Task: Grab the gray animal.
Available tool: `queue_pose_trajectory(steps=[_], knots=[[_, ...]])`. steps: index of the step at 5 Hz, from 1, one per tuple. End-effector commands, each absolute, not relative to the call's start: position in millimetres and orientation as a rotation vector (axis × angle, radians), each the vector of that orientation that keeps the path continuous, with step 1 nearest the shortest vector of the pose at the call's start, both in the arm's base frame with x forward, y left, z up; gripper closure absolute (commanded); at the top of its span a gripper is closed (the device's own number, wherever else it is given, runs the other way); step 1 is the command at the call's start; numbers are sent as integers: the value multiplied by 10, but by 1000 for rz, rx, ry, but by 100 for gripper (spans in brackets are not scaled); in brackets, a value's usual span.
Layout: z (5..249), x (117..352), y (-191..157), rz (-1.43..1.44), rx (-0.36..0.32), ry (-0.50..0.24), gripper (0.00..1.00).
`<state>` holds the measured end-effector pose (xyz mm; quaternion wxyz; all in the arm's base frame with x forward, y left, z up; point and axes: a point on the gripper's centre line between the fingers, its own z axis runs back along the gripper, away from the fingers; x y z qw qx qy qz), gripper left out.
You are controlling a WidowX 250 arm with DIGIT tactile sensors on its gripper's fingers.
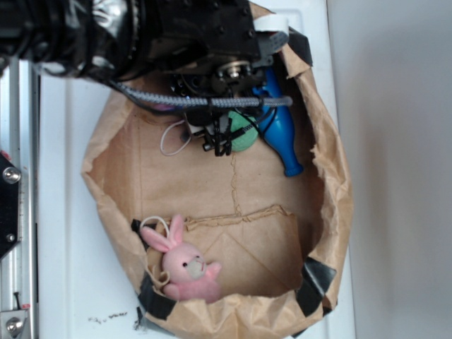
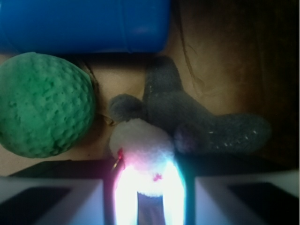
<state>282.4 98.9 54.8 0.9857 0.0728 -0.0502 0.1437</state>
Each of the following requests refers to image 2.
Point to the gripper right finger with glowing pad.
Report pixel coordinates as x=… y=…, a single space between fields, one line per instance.
x=231 y=194

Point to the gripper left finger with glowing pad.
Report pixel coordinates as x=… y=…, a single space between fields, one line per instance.
x=38 y=201

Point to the gray plush mouse toy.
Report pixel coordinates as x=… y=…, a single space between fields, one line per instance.
x=166 y=121

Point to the green knitted ball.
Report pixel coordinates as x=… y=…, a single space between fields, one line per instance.
x=47 y=105

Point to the brown paper bag tray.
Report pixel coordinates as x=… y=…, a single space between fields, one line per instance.
x=233 y=56

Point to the blue plastic bottle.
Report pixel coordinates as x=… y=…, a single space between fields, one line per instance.
x=84 y=26

